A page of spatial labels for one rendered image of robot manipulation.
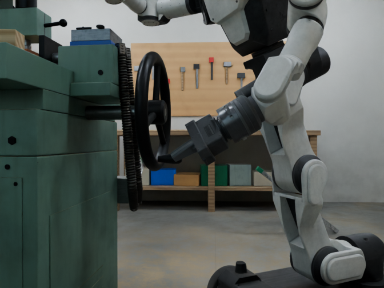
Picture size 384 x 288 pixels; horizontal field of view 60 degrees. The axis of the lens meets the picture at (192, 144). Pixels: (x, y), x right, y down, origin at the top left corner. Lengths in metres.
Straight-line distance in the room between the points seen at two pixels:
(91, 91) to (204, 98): 3.38
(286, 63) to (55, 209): 0.57
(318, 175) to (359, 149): 3.29
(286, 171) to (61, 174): 0.78
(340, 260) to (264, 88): 0.82
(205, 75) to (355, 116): 1.88
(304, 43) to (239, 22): 0.39
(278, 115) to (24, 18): 0.66
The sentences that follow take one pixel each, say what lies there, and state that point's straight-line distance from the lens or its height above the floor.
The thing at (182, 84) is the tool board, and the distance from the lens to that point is 4.13.
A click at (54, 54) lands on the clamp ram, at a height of 0.96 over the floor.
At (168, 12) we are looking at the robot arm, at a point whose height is 1.28.
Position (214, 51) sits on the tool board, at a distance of 4.23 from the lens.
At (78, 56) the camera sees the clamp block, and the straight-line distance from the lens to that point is 0.83.
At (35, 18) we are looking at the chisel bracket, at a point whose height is 1.04.
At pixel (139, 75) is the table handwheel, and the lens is 0.72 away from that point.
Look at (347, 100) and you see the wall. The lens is 4.47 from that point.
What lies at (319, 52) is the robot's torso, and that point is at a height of 1.05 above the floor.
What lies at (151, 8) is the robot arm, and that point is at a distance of 1.53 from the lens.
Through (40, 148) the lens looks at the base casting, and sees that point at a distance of 0.70.
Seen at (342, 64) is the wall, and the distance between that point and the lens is 4.52.
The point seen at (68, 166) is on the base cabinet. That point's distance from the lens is 0.79.
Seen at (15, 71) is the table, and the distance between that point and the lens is 0.65.
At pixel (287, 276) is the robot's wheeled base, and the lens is 1.56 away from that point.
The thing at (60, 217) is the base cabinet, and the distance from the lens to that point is 0.77.
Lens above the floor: 0.74
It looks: level
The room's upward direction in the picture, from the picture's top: straight up
